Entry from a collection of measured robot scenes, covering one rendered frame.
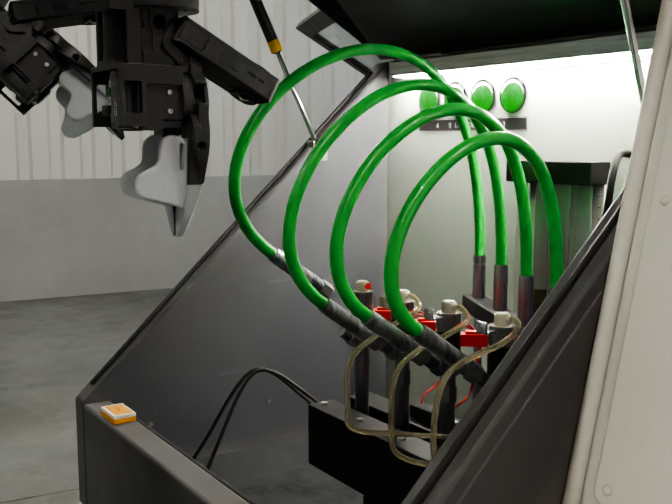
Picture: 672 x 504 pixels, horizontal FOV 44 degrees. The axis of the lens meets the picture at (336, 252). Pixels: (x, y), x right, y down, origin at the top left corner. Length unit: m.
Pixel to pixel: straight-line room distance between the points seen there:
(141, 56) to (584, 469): 0.53
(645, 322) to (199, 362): 0.74
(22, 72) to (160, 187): 0.30
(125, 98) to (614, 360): 0.48
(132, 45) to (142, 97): 0.05
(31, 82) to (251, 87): 0.30
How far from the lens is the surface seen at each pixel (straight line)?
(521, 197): 0.98
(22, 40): 1.02
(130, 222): 7.58
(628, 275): 0.79
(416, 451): 0.95
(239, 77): 0.79
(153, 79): 0.74
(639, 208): 0.80
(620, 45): 1.09
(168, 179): 0.76
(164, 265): 7.70
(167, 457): 1.03
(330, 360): 1.43
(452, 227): 1.33
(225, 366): 1.33
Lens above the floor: 1.32
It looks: 8 degrees down
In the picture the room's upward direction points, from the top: straight up
